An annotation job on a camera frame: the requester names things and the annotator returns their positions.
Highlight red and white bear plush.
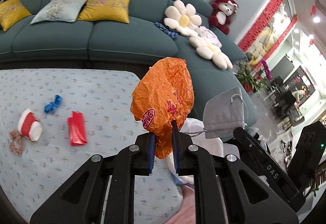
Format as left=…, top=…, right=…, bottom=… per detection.
left=208, top=0, right=239, bottom=35

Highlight yellow embroidered cushion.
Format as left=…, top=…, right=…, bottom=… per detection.
left=77, top=0, right=132, bottom=24
left=0, top=0, right=32, bottom=32

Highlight red foil packet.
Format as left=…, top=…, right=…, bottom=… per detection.
left=67, top=111, right=88, bottom=146

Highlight white folded cloth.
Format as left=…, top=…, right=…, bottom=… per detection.
left=197, top=26, right=222, bottom=48

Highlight red wall decoration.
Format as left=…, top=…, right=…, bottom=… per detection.
left=238, top=0, right=298, bottom=53

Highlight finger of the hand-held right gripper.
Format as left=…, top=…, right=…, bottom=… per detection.
left=233, top=127, right=306, bottom=212

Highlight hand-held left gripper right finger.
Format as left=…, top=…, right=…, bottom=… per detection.
left=171, top=121, right=300, bottom=224

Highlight brown scrunchie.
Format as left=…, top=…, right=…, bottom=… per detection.
left=9, top=130, right=23, bottom=155

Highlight pink blanket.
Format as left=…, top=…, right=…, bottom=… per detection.
left=163, top=184, right=196, bottom=224

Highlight white flower cushion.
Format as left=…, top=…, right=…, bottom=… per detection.
left=164, top=0, right=202, bottom=36
left=189, top=36, right=233, bottom=70

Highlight light blue embroidered cushion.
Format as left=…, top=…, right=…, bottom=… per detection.
left=30, top=0, right=89, bottom=24

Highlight orange plastic bag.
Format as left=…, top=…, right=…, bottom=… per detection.
left=130, top=57, right=195, bottom=159

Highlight green potted plant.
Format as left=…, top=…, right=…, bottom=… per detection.
left=236, top=60, right=274, bottom=92

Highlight grey drawstring pouch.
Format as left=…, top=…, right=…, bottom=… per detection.
left=203, top=87, right=249, bottom=139

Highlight waste bin with white liner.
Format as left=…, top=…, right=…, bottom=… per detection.
left=163, top=117, right=225, bottom=189

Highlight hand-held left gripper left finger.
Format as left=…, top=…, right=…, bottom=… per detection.
left=30, top=132, right=156, bottom=224

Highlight blue patterned cloth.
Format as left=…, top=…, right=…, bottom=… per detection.
left=154, top=22, right=179, bottom=40

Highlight teal sectional sofa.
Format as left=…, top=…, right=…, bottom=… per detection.
left=0, top=0, right=258, bottom=128

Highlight red and white paper cup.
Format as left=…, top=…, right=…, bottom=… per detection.
left=18, top=109, right=43, bottom=142

